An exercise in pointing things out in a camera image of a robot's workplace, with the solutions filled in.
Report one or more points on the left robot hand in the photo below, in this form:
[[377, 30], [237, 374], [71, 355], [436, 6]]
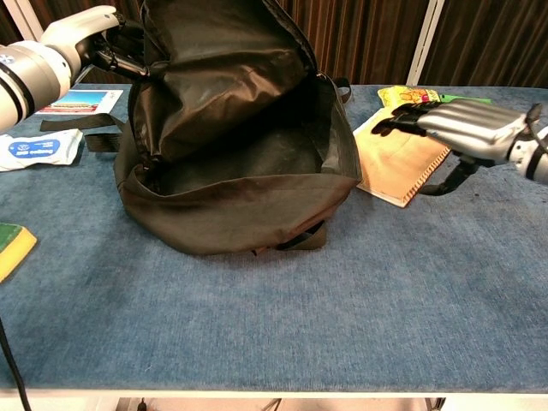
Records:
[[81, 25]]

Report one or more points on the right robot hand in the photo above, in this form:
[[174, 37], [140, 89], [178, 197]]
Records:
[[466, 124]]

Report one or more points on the tan kraft notebook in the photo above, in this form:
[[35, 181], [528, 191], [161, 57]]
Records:
[[396, 164]]

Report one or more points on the black backpack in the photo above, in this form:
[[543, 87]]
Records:
[[231, 128]]

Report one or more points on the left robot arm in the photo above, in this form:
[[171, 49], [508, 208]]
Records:
[[30, 77]]

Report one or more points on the green packet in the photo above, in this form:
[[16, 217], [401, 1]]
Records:
[[466, 99]]

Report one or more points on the yellow snack packet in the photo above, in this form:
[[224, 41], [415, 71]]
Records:
[[398, 95]]

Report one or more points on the photo postcard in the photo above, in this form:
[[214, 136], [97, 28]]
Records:
[[81, 102]]

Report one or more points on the white wet wipes pack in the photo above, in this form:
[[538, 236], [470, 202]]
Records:
[[34, 150]]

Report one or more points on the green yellow sponge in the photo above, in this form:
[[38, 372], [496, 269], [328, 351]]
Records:
[[13, 248]]

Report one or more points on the blue table mat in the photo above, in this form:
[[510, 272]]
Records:
[[274, 317]]

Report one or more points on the white frame post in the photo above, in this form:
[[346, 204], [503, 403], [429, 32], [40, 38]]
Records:
[[426, 38], [27, 19]]

